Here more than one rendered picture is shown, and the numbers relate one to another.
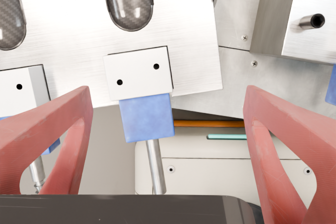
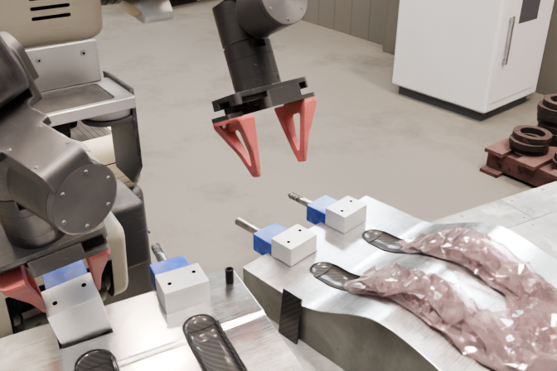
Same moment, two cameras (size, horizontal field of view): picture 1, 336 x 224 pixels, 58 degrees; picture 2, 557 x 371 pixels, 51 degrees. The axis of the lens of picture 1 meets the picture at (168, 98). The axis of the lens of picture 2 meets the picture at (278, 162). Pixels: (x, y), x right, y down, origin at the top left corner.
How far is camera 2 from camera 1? 0.65 m
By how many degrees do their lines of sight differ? 56
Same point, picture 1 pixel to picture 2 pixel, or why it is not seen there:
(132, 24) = (317, 267)
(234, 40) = not seen: hidden behind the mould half
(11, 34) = (370, 238)
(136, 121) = (278, 229)
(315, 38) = (218, 279)
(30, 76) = (341, 215)
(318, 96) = not seen: hidden behind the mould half
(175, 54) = (283, 267)
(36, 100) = (330, 211)
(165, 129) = (260, 233)
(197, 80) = (260, 263)
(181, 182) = not seen: outside the picture
